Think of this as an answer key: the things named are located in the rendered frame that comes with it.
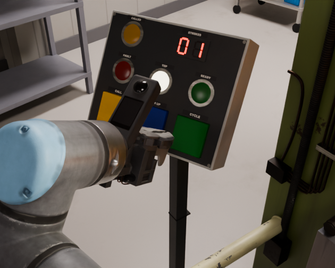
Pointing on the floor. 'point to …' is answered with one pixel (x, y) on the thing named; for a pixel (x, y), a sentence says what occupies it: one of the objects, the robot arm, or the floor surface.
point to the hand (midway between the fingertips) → (167, 134)
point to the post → (177, 211)
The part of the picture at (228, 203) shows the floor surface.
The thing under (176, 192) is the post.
